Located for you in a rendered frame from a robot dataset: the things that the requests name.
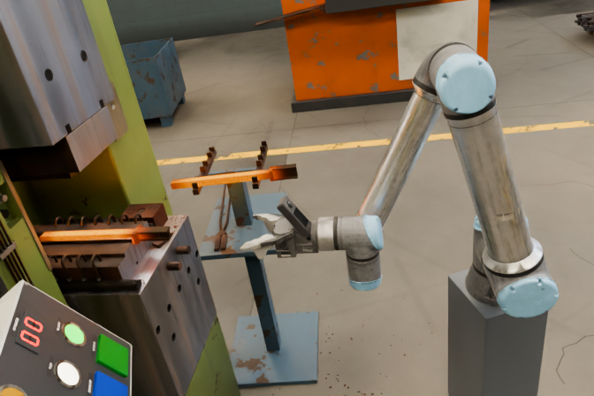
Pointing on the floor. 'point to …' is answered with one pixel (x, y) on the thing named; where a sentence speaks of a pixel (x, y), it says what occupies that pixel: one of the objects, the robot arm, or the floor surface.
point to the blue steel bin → (156, 78)
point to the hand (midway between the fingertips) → (245, 230)
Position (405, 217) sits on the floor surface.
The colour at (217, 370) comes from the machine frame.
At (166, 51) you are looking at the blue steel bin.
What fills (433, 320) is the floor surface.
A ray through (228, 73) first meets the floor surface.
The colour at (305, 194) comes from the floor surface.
